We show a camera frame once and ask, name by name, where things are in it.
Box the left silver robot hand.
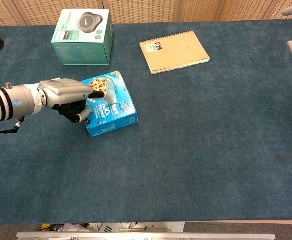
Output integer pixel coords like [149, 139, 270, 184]
[37, 78, 106, 124]

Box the blue cookie box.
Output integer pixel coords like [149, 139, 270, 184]
[80, 69, 138, 138]

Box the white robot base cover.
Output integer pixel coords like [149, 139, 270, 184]
[60, 221, 186, 234]

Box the green speaker product box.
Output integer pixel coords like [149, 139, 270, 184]
[50, 8, 114, 66]

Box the tan spiral notebook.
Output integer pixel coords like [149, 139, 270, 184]
[139, 30, 211, 75]

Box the woven rattan folding screen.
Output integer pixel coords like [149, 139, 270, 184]
[0, 0, 292, 26]

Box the blue felt table cloth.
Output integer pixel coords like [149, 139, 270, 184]
[0, 18, 292, 225]

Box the yellow and black tool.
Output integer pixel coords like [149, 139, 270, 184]
[40, 223, 64, 232]

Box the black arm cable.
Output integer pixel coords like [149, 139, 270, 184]
[0, 116, 26, 135]

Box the aluminium profile rail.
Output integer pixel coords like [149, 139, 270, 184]
[16, 232, 276, 240]

